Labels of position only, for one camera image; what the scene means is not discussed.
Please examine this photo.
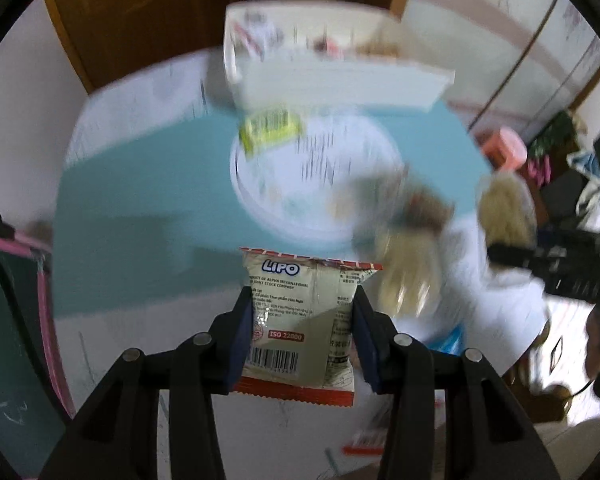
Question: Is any yellow puff snack bag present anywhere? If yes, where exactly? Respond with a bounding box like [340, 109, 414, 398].
[477, 171, 538, 248]

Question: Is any blue foil snack packet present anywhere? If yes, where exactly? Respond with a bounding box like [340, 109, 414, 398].
[426, 325, 465, 356]

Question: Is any dark dried fruit packet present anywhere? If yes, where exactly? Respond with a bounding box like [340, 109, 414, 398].
[341, 410, 390, 456]

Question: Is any Lipo biscuit packet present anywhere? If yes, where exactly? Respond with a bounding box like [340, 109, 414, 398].
[235, 247, 382, 408]

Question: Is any nut snack packet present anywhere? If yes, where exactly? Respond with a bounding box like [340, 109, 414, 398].
[327, 168, 455, 235]

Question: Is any pink plastic stool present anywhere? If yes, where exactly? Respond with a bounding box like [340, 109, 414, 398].
[480, 127, 528, 171]

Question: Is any patterned tablecloth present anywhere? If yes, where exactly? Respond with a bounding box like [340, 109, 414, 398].
[51, 46, 552, 480]

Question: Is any green snack packet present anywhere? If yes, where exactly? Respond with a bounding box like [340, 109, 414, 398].
[238, 108, 303, 156]

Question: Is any white plastic storage bin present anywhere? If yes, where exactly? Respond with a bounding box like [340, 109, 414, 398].
[223, 0, 455, 110]

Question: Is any wooden door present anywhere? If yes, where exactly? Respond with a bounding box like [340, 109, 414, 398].
[44, 0, 238, 92]

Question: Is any green chalkboard pink frame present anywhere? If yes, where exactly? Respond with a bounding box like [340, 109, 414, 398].
[0, 239, 76, 479]

